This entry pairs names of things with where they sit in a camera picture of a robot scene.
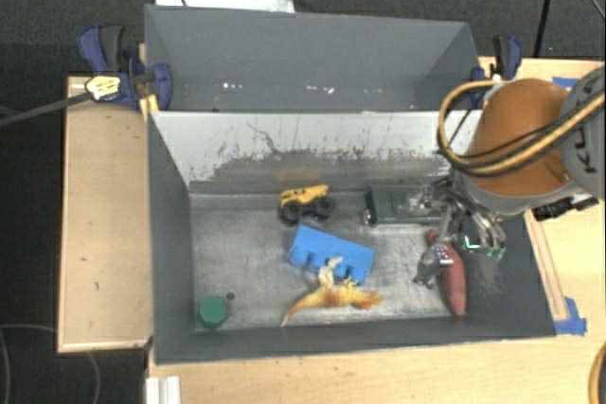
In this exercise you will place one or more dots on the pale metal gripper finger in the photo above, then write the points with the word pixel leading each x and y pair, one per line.
pixel 427 269

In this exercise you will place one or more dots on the red-brown flat block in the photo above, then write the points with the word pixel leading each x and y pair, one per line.
pixel 455 288

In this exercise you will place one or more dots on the yellow toy dinosaur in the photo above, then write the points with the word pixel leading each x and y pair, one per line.
pixel 333 295

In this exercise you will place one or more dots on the blue toy building block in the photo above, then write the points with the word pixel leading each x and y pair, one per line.
pixel 326 248

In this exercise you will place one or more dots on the yellow toy truck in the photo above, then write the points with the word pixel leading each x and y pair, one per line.
pixel 305 202

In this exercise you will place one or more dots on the grey metal bin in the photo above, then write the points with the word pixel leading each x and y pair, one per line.
pixel 246 241

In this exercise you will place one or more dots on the green cylinder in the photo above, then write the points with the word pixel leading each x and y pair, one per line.
pixel 211 312

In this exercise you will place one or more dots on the pale wood board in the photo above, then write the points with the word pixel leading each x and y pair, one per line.
pixel 106 222

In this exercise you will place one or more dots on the black cylinder on white bracket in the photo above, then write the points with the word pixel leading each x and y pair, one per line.
pixel 561 207

